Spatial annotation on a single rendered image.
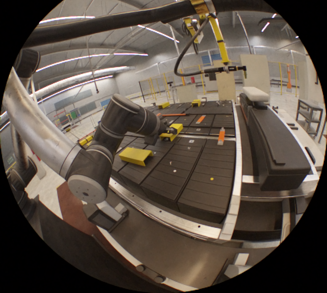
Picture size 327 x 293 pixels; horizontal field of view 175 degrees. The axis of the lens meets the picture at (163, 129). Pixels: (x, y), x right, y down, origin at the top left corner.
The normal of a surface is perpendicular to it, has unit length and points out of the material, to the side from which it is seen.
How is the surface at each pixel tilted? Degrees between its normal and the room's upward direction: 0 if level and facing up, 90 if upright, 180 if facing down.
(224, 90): 90
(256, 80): 90
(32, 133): 75
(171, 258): 0
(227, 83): 90
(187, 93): 90
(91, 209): 0
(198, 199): 0
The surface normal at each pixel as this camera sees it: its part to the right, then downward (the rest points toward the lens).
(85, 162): 0.72, -0.61
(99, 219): 0.82, 0.04
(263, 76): -0.52, 0.47
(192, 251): -0.24, -0.89
